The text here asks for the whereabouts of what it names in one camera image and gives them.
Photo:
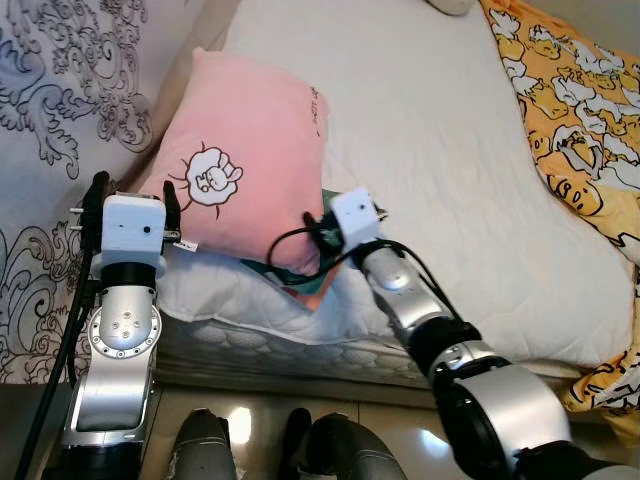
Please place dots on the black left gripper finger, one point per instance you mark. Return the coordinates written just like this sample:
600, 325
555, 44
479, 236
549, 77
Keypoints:
95, 190
173, 210

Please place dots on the yellow cartoon egg print blanket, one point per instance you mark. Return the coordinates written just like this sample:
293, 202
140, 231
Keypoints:
570, 100

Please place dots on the white quilted mattress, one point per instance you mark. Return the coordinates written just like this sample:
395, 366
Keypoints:
430, 130

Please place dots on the grey floral patterned fabric cover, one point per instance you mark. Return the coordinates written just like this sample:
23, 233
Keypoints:
50, 100

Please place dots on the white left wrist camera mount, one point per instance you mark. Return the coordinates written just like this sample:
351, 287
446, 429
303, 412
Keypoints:
135, 225

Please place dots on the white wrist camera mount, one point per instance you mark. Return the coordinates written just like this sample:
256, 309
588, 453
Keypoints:
355, 215
135, 225

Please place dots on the grey left robot leg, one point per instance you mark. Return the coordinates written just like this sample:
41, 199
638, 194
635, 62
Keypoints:
200, 450

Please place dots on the paperback book with teal back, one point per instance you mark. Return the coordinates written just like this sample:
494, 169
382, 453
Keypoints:
315, 287

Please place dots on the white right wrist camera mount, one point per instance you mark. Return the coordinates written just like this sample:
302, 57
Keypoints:
355, 215

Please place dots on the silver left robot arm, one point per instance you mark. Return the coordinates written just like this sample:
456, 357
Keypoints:
125, 330

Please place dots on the pink cartoon sheep pillow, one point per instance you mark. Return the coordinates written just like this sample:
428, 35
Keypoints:
250, 130

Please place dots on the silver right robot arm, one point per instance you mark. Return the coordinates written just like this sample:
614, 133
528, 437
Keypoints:
400, 290

